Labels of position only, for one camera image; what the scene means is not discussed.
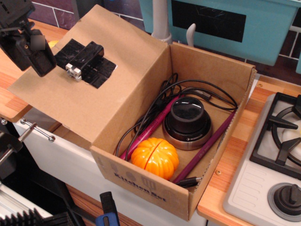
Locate metal clamp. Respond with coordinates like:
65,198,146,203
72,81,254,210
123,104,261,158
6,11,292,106
0,119,55,166

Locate brown cardboard box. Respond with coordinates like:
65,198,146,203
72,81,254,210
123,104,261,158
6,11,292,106
9,5,255,221

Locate magenta pencil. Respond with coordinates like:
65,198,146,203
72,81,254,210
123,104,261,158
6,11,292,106
173,111,236,184
120,95,180,160

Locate orange plastic pumpkin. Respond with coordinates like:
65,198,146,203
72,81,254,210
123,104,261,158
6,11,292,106
131,137,179,180

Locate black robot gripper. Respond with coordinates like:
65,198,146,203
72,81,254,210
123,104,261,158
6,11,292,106
0,0,56,77

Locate black silver 3D mouse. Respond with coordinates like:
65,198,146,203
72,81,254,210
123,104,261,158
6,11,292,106
162,97,212,151

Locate black taped handle block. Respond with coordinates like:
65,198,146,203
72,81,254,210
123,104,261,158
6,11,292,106
55,39,117,89

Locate blue black clamp handle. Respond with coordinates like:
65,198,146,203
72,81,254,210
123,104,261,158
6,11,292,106
95,192,120,226

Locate white toy sink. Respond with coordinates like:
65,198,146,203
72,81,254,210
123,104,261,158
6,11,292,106
13,109,207,226

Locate white toy stove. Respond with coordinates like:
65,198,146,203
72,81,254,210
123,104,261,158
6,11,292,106
223,93,301,226

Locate grey toy faucet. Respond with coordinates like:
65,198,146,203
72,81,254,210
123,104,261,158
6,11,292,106
151,0,196,47

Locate teal plastic bin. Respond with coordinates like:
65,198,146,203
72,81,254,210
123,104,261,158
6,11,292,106
138,0,300,66

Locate yellow toy corn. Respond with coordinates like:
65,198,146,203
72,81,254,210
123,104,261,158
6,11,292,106
48,40,59,48

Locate magenta pencil right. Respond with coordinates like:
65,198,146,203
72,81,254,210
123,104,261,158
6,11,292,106
173,111,236,184

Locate black USB cable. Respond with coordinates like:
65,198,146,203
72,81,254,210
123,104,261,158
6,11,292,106
114,73,238,188

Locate black stove grate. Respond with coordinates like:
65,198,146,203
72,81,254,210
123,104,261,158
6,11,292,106
250,92,301,180

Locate black stove knob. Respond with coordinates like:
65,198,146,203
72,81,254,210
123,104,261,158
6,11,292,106
268,183,301,222

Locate magenta pencil left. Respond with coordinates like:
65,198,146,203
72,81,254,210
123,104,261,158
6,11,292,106
120,95,180,160

